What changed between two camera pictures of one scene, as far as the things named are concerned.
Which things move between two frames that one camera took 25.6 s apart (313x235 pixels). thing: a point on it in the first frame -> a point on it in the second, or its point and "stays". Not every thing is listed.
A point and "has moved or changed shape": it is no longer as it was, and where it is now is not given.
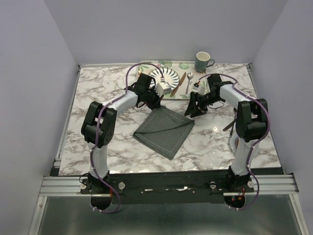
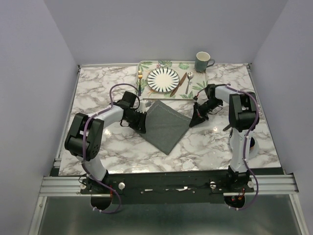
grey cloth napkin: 164,130 has moved or changed shape
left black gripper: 156,104 -> 141,125
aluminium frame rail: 54,185 stays
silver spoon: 190,76 stays
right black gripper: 192,104 -> 196,119
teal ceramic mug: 201,61 stays
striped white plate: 170,76 stays
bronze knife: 180,82 stays
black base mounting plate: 167,189 stays
